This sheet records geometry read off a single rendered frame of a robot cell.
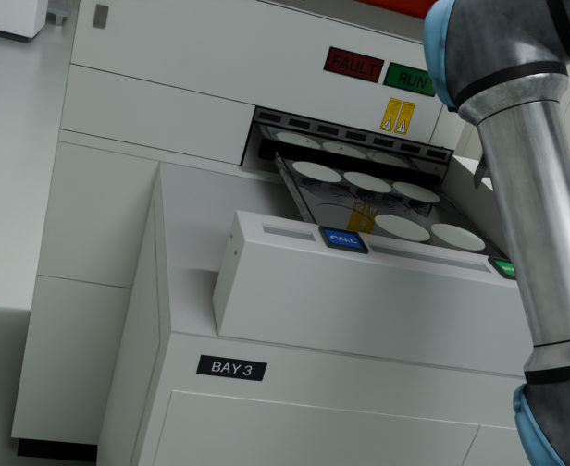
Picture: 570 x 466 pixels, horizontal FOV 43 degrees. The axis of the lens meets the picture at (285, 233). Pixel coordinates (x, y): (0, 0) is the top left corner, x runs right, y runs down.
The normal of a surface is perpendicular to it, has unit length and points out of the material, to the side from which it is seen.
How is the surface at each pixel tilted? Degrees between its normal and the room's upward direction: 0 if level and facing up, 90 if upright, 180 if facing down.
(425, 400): 90
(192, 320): 0
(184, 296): 0
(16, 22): 90
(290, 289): 90
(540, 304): 92
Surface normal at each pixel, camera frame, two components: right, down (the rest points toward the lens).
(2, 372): 0.26, -0.89
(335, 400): 0.18, 0.43
